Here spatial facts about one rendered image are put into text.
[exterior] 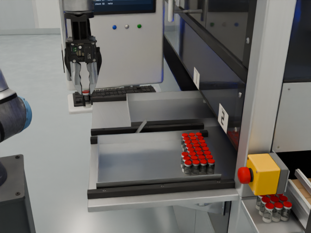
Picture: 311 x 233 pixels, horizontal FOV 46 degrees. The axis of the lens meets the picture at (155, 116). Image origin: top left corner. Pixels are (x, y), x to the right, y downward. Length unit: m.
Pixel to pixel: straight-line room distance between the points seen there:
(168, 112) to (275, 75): 0.65
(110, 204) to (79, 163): 1.79
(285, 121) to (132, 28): 1.06
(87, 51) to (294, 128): 0.54
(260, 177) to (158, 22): 1.14
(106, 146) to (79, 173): 1.45
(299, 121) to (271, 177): 0.16
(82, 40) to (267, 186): 0.55
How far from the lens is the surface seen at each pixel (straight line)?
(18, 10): 6.53
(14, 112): 1.26
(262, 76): 0.86
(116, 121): 1.37
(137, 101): 1.52
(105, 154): 1.17
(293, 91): 0.90
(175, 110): 1.44
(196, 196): 1.00
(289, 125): 0.94
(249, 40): 0.90
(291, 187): 1.00
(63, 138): 3.10
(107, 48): 1.81
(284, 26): 0.84
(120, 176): 1.07
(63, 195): 2.47
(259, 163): 0.89
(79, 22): 0.91
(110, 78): 1.86
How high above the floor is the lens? 1.50
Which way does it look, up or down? 26 degrees down
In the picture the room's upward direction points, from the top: straight up
